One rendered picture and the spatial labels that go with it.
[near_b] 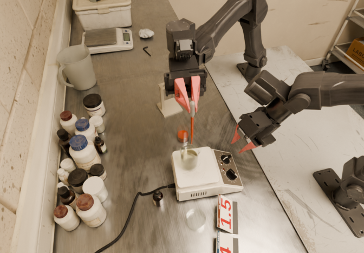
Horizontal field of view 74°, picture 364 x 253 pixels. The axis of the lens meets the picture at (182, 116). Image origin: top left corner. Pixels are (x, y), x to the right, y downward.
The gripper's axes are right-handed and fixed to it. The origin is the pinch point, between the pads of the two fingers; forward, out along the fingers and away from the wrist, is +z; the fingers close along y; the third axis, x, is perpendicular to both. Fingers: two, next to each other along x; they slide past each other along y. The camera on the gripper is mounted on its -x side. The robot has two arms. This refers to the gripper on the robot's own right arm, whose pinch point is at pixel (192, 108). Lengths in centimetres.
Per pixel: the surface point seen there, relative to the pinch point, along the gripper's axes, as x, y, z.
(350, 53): 101, 185, -137
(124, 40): 30, -20, -81
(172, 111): 31.4, -2.0, -28.1
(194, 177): 22.9, 0.0, 4.9
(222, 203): 28.7, 7.1, 11.2
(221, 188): 26.3, 7.3, 7.8
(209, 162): 23.1, 5.4, 1.1
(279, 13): 61, 106, -152
